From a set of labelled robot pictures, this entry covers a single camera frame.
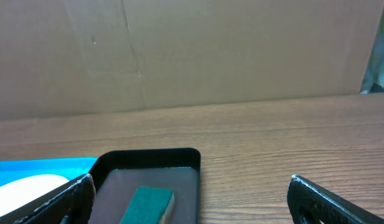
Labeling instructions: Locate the cardboard backdrop panel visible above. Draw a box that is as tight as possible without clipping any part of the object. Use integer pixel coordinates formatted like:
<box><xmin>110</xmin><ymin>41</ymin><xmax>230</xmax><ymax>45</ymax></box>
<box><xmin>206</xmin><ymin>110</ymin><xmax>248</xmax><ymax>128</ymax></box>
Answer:
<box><xmin>0</xmin><ymin>0</ymin><xmax>384</xmax><ymax>120</ymax></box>

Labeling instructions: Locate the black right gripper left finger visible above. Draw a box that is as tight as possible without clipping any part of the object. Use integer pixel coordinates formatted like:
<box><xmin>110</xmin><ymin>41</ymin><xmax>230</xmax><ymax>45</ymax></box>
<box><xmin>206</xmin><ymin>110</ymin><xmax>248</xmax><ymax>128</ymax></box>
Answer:
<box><xmin>0</xmin><ymin>173</ymin><xmax>96</xmax><ymax>224</ymax></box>

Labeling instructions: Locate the black rectangular tray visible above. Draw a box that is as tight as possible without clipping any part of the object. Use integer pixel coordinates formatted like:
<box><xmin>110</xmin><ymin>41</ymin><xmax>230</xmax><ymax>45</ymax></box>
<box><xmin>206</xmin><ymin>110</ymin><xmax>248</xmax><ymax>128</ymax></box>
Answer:
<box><xmin>89</xmin><ymin>148</ymin><xmax>201</xmax><ymax>224</ymax></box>

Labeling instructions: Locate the green sponge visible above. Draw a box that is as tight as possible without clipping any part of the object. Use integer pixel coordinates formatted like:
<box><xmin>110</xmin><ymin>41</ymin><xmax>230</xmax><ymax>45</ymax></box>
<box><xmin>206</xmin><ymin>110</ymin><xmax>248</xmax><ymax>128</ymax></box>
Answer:
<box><xmin>119</xmin><ymin>187</ymin><xmax>175</xmax><ymax>224</ymax></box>

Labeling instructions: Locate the pink plate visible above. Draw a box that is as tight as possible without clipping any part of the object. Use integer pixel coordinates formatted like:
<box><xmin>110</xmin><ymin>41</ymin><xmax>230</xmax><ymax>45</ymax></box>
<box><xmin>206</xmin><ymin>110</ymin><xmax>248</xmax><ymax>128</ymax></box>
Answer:
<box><xmin>0</xmin><ymin>174</ymin><xmax>68</xmax><ymax>217</ymax></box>

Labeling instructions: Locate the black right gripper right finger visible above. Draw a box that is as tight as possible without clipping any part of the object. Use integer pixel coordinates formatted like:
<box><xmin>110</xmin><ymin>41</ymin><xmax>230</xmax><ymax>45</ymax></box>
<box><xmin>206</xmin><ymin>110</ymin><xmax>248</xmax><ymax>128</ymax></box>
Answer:
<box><xmin>287</xmin><ymin>174</ymin><xmax>384</xmax><ymax>224</ymax></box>

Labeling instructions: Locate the teal plastic tray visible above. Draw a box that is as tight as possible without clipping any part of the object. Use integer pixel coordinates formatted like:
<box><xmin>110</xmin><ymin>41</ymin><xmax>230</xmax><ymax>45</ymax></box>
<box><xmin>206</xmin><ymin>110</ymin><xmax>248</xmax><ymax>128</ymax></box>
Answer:
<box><xmin>0</xmin><ymin>157</ymin><xmax>97</xmax><ymax>187</ymax></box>

